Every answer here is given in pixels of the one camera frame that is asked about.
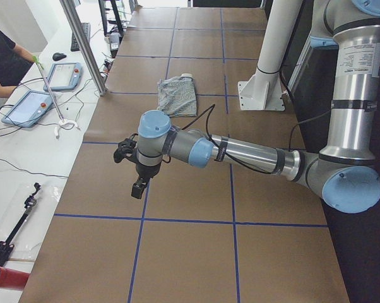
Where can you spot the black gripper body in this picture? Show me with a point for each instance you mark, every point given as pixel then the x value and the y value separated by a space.
pixel 147 171

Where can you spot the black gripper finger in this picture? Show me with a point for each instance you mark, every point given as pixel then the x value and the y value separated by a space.
pixel 138 188

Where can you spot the navy white striped polo shirt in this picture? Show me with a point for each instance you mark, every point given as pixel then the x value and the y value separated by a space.
pixel 177 96

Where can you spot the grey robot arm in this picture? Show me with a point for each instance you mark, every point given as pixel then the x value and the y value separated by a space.
pixel 342 173

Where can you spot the white grabber stick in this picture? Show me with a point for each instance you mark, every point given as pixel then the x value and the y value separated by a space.
pixel 62 121

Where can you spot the far blue teach pendant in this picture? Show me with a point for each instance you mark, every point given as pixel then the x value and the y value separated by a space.
pixel 64 76

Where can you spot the blue teach pendant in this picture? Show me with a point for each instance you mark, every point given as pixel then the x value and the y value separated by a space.
pixel 64 76
pixel 28 110

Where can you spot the near blue teach pendant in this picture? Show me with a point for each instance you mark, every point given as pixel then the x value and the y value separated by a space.
pixel 28 110

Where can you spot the black computer mouse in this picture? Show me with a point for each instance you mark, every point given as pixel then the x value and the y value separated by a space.
pixel 57 56

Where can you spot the red cylinder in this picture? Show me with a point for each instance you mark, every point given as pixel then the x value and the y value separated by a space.
pixel 11 279

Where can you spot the person in dark shirt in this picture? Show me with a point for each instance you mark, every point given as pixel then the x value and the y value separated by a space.
pixel 15 62

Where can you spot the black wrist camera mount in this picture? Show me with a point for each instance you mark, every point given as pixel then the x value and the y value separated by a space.
pixel 126 150

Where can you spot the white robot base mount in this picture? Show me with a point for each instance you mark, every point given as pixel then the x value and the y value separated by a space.
pixel 263 90

